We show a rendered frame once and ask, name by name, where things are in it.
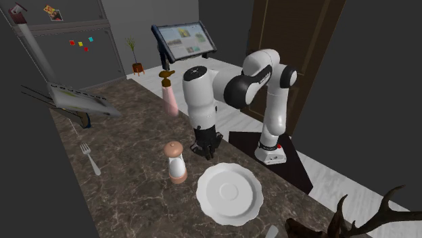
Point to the dark robot stand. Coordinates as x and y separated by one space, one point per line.
296 171

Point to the dark brown antler figure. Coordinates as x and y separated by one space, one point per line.
382 217

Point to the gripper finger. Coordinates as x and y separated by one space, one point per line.
209 153
196 150

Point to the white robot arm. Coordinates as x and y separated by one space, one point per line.
275 108

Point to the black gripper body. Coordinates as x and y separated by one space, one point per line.
206 136

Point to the silver fork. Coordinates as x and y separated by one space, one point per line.
91 161

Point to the white scalloped plate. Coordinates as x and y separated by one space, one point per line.
229 194

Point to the dark book stand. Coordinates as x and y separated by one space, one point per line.
77 118

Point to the brown wooden door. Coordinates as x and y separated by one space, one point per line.
296 33

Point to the pink soap dispenser brown pump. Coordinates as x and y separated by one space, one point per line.
169 99

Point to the white and tan pepper mill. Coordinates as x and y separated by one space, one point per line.
176 166

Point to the open book with pale pages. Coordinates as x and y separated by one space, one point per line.
79 100

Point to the potted plant in orange pot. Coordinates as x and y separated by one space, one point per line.
137 67

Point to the grey fridge with magnets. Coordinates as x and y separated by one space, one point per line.
89 66

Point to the black monitor on stand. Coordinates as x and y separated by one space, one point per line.
184 39

